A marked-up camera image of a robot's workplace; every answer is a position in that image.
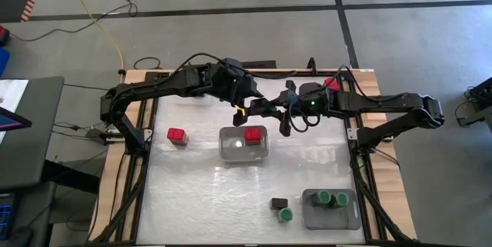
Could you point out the grey side table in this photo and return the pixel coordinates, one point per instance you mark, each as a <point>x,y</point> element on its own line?
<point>34,143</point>

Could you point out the blue floor object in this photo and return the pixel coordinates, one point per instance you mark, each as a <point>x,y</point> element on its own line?
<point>3,60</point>

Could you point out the silver metal bracket plate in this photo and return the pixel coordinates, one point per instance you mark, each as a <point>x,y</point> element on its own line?
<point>352,134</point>

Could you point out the red-lid spice jar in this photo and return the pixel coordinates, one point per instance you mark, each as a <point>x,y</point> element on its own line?
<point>176,134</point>
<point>333,84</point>
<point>253,135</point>

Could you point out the green-lid spice jar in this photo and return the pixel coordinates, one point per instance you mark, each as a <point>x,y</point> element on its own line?
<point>341,199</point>
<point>323,197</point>
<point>285,215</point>

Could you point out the white plastic bin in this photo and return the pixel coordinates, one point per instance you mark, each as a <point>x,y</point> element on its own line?
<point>230,151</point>

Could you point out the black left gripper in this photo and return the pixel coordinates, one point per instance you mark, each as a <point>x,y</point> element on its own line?
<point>234,81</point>

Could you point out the grey translucent plastic bin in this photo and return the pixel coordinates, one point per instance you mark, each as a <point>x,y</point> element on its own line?
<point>330,220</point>

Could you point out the white glossy table mat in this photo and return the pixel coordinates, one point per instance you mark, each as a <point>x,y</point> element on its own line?
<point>215,201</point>

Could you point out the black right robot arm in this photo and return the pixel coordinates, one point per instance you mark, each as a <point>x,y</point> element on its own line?
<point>384,100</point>

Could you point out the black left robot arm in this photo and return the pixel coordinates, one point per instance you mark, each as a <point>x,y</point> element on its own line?
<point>153,85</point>

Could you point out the white paper sheet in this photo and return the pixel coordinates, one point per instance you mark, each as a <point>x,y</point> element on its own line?
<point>13,93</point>

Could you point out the dark tablet screen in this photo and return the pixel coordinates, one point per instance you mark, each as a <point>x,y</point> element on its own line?
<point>9,121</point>

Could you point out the small screen panel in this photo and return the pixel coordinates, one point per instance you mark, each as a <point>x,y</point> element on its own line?
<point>4,220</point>

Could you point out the black aluminium table frame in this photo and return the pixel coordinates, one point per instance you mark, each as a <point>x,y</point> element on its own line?
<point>151,75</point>

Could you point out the black clamp post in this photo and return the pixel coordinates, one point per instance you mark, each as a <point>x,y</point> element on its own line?
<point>311,66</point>

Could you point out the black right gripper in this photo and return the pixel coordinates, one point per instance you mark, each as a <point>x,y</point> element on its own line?
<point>311,99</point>

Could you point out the red floor object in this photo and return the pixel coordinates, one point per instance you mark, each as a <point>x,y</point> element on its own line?
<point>3,35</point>

